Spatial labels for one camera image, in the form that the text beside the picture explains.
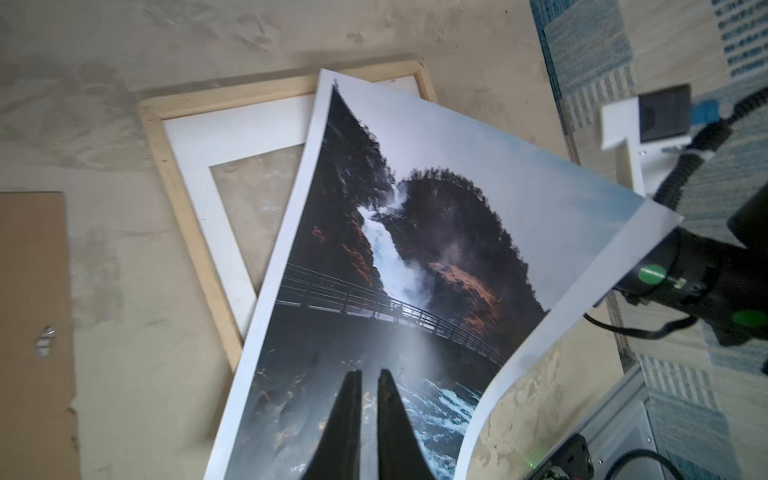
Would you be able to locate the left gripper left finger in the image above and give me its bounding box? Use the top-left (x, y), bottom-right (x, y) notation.
top-left (303, 370), bottom-right (362, 480)

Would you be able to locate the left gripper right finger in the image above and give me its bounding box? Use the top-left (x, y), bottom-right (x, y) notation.
top-left (376, 369), bottom-right (435, 480)

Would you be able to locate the waterfall photo with white border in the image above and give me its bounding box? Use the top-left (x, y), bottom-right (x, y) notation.
top-left (161, 74), bottom-right (422, 340)

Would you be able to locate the brown cardboard backing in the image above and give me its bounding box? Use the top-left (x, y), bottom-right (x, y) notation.
top-left (1, 192), bottom-right (80, 479)

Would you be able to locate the wooden picture frame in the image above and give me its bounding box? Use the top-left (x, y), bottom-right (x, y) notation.
top-left (137, 57), bottom-right (439, 372)

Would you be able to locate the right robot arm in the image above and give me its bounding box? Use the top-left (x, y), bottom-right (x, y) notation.
top-left (584, 85), bottom-right (767, 347)

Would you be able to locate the silver metal turn clip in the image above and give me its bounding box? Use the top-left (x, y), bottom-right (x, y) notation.
top-left (35, 325), bottom-right (57, 358)

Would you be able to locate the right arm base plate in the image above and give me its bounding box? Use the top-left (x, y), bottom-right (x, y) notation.
top-left (524, 434), bottom-right (595, 480)

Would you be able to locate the aluminium front rail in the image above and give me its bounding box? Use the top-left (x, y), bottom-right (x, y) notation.
top-left (563, 365), bottom-right (673, 480)

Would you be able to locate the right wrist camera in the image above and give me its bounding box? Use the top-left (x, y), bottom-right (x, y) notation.
top-left (599, 84), bottom-right (723, 198)

